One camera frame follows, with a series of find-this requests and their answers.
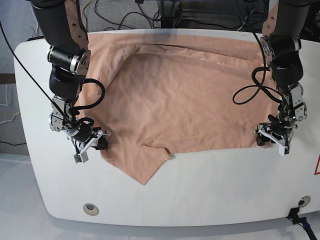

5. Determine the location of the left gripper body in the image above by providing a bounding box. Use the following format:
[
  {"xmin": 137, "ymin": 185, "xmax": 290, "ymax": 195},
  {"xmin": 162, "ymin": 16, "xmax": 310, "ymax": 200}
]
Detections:
[{"xmin": 253, "ymin": 120, "xmax": 297, "ymax": 149}]

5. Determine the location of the black table leg frame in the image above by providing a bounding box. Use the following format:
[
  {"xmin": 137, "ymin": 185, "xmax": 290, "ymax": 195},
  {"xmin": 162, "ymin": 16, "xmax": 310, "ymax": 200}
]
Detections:
[{"xmin": 156, "ymin": 0, "xmax": 183, "ymax": 29}]

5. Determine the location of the left table grommet hole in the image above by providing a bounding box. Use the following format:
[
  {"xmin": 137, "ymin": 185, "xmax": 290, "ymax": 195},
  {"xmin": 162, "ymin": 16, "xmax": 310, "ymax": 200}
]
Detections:
[{"xmin": 83, "ymin": 203, "xmax": 99, "ymax": 216}]

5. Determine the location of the black clamp with cable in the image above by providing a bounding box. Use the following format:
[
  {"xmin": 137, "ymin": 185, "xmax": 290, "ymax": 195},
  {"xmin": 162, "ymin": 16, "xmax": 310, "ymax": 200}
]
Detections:
[{"xmin": 286, "ymin": 207, "xmax": 317, "ymax": 240}]

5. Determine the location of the table grommet hole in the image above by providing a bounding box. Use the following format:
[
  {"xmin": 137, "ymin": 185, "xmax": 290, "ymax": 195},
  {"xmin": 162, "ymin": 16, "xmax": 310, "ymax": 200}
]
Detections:
[
  {"xmin": 83, "ymin": 203, "xmax": 99, "ymax": 216},
  {"xmin": 298, "ymin": 195, "xmax": 311, "ymax": 208}
]

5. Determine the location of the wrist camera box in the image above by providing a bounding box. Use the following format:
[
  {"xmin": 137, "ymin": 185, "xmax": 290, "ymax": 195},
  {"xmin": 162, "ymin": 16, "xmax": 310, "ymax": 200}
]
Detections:
[
  {"xmin": 278, "ymin": 145, "xmax": 290, "ymax": 156},
  {"xmin": 73, "ymin": 152, "xmax": 89, "ymax": 164}
]

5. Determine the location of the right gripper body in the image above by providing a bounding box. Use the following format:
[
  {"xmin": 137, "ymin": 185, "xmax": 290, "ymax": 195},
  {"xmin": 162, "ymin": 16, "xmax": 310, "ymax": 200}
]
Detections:
[{"xmin": 66, "ymin": 123, "xmax": 111, "ymax": 154}]

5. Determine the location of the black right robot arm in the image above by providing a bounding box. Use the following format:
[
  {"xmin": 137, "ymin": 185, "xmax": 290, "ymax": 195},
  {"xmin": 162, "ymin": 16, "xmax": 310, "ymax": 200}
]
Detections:
[{"xmin": 30, "ymin": 0, "xmax": 108, "ymax": 162}]

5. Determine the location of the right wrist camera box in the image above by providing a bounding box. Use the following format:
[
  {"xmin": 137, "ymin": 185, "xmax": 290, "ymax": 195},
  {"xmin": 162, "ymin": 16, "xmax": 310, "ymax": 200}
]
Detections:
[{"xmin": 73, "ymin": 152, "xmax": 89, "ymax": 164}]

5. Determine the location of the right table grommet hole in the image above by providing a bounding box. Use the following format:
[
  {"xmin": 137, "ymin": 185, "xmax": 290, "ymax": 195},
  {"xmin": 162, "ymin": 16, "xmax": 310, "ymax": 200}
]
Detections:
[{"xmin": 298, "ymin": 195, "xmax": 311, "ymax": 208}]

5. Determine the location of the peach T-shirt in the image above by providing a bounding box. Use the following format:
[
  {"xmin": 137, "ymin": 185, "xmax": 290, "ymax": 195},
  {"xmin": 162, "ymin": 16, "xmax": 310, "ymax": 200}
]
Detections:
[{"xmin": 81, "ymin": 33, "xmax": 278, "ymax": 185}]

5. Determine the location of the yellow cable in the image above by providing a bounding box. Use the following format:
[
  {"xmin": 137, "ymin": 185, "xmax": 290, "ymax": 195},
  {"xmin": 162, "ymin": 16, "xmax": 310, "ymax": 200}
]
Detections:
[{"xmin": 81, "ymin": 0, "xmax": 95, "ymax": 16}]

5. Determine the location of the red triangle sticker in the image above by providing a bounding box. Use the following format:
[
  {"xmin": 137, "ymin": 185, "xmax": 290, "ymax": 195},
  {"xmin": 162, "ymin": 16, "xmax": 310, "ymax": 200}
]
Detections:
[{"xmin": 314, "ymin": 156, "xmax": 320, "ymax": 175}]

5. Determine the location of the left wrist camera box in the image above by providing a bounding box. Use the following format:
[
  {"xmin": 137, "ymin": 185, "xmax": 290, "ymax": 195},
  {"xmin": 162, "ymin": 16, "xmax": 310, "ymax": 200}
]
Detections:
[{"xmin": 278, "ymin": 145, "xmax": 290, "ymax": 156}]

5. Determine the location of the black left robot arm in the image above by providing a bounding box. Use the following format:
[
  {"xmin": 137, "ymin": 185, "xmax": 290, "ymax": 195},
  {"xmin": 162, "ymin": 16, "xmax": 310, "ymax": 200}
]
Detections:
[{"xmin": 255, "ymin": 0, "xmax": 312, "ymax": 156}]

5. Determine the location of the white cable on floor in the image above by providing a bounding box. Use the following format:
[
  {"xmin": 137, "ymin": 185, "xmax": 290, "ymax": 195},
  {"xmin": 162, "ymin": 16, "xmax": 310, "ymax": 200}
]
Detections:
[{"xmin": 0, "ymin": 83, "xmax": 21, "ymax": 125}]

